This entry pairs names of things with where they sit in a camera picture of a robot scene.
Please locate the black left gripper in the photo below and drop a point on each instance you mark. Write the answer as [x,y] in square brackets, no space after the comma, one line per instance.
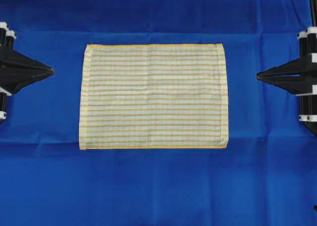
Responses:
[13,82]

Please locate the blue table cloth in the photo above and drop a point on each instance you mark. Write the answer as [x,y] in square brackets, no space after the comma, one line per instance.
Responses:
[266,176]

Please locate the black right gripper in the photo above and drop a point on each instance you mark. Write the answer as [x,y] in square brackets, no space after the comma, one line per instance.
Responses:
[298,85]

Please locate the yellow white striped towel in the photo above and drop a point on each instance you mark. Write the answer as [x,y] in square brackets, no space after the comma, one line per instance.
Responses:
[157,96]

